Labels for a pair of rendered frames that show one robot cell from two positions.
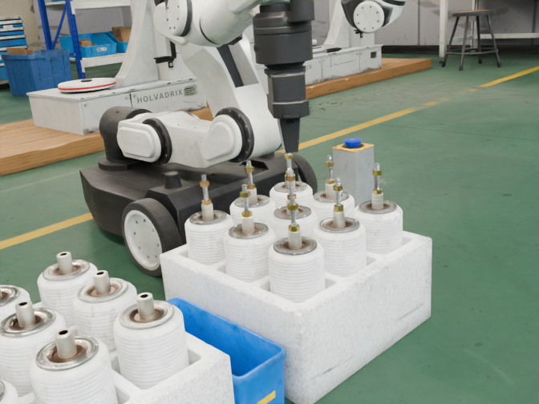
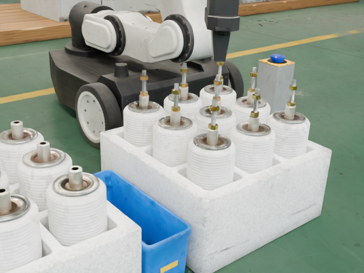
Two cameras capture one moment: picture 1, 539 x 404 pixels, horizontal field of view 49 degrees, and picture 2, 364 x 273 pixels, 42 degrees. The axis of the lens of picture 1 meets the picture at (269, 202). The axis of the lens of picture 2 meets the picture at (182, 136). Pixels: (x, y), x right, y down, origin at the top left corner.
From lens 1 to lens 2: 0.06 m
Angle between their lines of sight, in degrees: 6
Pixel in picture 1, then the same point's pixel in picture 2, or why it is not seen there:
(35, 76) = not seen: outside the picture
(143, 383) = (66, 241)
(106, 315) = (43, 179)
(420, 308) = (312, 207)
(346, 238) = (257, 141)
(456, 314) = (343, 216)
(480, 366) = (355, 264)
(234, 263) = (160, 148)
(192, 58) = not seen: outside the picture
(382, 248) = (288, 153)
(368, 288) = (270, 185)
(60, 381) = not seen: outside the picture
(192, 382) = (106, 246)
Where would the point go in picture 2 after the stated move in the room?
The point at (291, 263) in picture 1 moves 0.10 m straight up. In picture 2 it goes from (206, 156) to (209, 106)
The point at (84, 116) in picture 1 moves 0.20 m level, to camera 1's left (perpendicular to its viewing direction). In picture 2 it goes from (61, 6) to (28, 5)
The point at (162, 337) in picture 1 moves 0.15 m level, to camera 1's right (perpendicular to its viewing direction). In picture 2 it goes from (85, 206) to (181, 212)
